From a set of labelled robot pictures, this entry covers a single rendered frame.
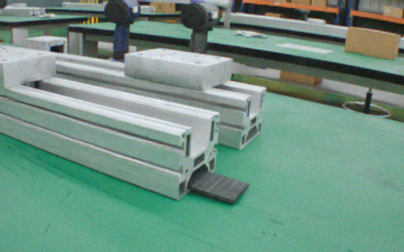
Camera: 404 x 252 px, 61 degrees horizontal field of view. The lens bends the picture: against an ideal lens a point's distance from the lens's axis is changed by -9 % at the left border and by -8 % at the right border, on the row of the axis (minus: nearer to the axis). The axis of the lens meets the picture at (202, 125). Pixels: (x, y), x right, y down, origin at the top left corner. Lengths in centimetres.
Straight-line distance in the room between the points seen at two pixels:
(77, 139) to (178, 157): 17
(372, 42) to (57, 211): 214
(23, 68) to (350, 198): 53
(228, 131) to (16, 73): 35
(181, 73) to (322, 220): 32
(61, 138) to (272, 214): 30
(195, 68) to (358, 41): 186
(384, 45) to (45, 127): 205
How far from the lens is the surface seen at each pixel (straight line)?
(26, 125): 60
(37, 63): 65
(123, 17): 91
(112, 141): 47
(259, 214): 44
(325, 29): 380
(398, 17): 978
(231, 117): 59
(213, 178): 48
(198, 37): 85
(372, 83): 188
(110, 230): 40
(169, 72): 62
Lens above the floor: 101
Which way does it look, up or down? 19 degrees down
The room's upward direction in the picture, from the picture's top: 4 degrees clockwise
